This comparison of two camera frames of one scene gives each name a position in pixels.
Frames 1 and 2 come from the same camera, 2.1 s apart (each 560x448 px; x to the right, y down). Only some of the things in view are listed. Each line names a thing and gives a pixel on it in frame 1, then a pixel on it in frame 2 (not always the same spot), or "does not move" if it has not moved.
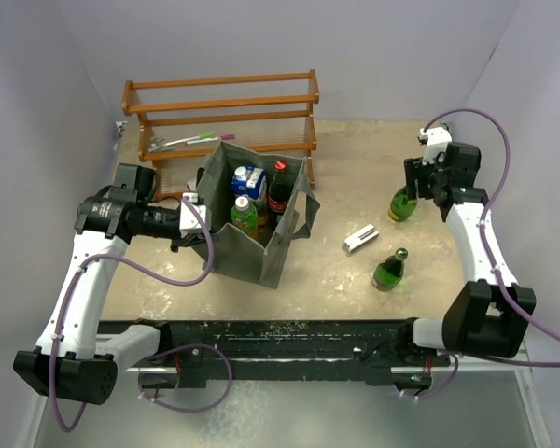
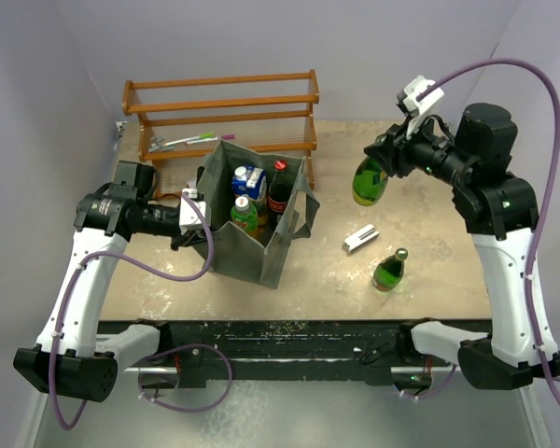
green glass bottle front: x=388 y=273 does not move
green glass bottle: x=400 y=208 to x=370 y=182
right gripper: x=415 y=170 to x=394 y=150
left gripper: x=187 y=241 does not move
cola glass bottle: x=279 y=193 does not move
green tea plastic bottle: x=244 y=216 does not move
